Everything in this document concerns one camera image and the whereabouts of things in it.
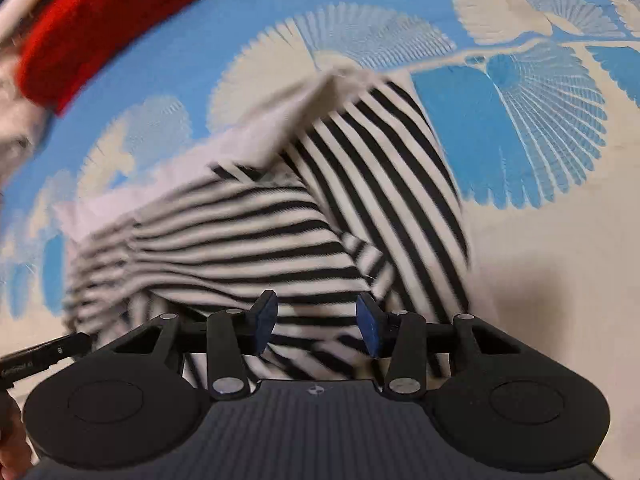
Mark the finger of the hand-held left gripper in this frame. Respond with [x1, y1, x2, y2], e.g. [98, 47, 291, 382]
[30, 332, 94, 362]

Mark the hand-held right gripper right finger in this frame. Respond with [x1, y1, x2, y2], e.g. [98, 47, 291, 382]
[355, 292, 528, 401]

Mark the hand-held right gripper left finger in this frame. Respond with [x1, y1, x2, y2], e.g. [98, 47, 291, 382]
[102, 290, 278, 401]

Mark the black white striped hooded shirt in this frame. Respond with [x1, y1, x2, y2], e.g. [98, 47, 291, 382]
[52, 67, 473, 393]

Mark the person's left hand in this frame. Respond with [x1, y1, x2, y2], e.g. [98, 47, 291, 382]
[0, 392, 31, 466]

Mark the blue cream patterned bed sheet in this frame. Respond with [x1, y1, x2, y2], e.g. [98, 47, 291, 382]
[0, 0, 640, 396]

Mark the folded white blanket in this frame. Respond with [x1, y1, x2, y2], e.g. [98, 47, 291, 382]
[0, 35, 53, 191]

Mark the folded red blanket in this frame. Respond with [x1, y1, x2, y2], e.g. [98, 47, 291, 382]
[15, 0, 221, 116]

